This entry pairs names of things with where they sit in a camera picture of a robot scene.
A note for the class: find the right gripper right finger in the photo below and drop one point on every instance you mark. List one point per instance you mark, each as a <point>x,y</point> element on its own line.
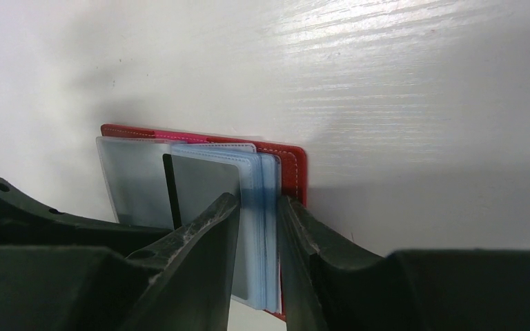
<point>329,283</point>

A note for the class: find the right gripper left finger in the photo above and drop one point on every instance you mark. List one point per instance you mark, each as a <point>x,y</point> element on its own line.
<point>180,282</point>

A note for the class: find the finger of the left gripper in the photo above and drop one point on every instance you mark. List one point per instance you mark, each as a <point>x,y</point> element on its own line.
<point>26,221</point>

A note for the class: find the black VIP card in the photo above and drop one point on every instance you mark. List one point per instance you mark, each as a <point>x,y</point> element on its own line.
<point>195,179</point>

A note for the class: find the red leather card holder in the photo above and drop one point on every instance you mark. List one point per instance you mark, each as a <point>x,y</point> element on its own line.
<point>292,173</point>

